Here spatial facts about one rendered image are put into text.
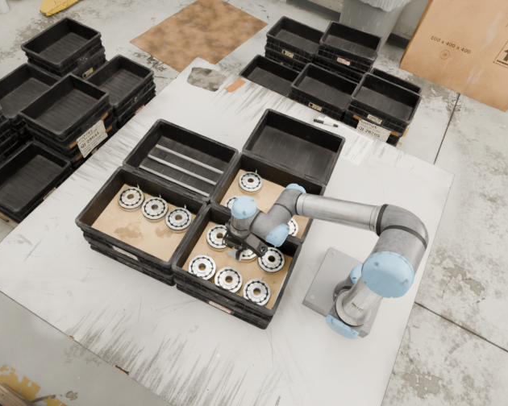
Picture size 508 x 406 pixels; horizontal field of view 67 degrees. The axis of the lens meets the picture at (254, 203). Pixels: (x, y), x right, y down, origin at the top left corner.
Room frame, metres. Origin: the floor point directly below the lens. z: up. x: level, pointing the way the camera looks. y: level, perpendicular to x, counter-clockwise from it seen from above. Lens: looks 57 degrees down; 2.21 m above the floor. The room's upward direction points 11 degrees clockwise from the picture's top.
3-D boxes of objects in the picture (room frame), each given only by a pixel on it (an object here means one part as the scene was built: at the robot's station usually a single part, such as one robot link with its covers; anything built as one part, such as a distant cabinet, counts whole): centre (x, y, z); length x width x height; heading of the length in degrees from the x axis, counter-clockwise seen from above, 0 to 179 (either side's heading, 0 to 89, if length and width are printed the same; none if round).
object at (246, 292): (0.49, -0.07, 0.86); 0.10 x 0.10 x 0.01
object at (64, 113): (1.47, 1.14, 0.37); 0.40 x 0.30 x 0.45; 160
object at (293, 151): (1.17, -0.13, 0.87); 0.40 x 0.30 x 0.11; 76
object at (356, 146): (1.47, -0.39, 0.70); 0.33 x 0.23 x 0.01; 70
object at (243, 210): (0.63, 0.02, 1.15); 0.09 x 0.08 x 0.11; 66
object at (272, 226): (0.61, -0.07, 1.15); 0.11 x 0.11 x 0.08; 66
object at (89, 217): (0.69, 0.41, 0.87); 0.40 x 0.30 x 0.11; 76
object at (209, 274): (0.55, 0.14, 0.86); 0.10 x 0.10 x 0.01
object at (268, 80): (2.30, 0.05, 0.26); 0.40 x 0.30 x 0.23; 70
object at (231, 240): (0.64, 0.03, 1.00); 0.09 x 0.08 x 0.12; 73
